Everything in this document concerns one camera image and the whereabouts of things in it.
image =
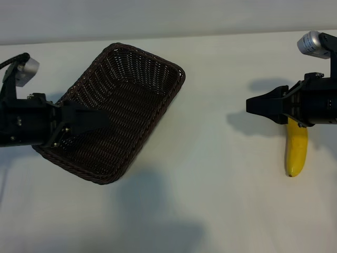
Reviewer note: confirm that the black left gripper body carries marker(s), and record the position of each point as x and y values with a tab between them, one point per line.
26	121

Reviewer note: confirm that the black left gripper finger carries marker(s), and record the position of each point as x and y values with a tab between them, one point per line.
84	125
84	112

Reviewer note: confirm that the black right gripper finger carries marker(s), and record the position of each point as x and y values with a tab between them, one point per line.
271	98
271	112

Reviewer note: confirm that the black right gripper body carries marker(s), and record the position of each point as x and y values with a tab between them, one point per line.
313	100

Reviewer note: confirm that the dark brown wicker basket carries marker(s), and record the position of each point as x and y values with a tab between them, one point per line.
126	105

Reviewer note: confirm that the yellow banana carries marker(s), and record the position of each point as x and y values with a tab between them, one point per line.
296	153

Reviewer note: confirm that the black left camera bracket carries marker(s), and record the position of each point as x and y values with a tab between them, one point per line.
8	84

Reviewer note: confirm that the black camera bracket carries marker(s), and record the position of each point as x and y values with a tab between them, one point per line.
332	60
8	84

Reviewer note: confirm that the black right camera bracket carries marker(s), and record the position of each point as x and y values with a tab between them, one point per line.
332	60

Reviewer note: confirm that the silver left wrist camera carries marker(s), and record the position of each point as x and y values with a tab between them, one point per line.
27	69

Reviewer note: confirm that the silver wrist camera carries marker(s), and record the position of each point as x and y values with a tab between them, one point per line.
310	44
27	69

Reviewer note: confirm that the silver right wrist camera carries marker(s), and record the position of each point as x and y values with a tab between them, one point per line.
310	44

